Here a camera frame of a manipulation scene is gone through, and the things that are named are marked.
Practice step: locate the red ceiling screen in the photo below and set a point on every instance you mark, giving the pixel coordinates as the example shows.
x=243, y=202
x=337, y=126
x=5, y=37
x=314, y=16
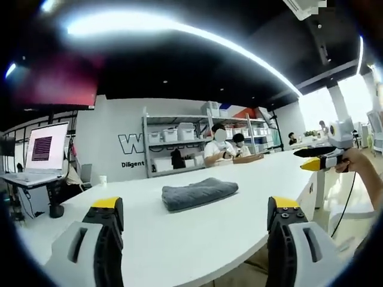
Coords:
x=57, y=80

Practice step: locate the white paper cup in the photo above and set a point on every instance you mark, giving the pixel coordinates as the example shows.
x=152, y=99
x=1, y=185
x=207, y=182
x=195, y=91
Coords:
x=103, y=180

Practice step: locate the black camera tripod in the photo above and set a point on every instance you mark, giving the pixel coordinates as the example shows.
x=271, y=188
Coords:
x=276, y=131

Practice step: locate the black desk stand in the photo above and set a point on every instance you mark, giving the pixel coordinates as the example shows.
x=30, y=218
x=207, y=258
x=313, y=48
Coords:
x=55, y=200

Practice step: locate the grey office chair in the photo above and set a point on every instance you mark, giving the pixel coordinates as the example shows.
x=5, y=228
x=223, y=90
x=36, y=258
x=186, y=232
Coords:
x=85, y=176

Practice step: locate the white monitor screen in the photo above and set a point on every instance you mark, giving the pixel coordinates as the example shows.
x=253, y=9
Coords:
x=46, y=146

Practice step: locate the white ceiling air conditioner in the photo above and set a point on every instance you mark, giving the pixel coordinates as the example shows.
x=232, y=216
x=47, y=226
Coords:
x=302, y=7

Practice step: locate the grey towel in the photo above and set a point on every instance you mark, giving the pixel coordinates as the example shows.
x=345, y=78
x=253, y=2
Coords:
x=199, y=193

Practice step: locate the grey metal storage shelf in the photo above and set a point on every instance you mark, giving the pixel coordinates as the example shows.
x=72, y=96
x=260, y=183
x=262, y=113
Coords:
x=209, y=140

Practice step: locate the person's right hand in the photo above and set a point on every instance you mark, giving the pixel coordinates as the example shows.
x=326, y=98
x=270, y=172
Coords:
x=348, y=160

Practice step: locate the brown tray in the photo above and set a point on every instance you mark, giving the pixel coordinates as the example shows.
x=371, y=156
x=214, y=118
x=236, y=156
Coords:
x=248, y=158

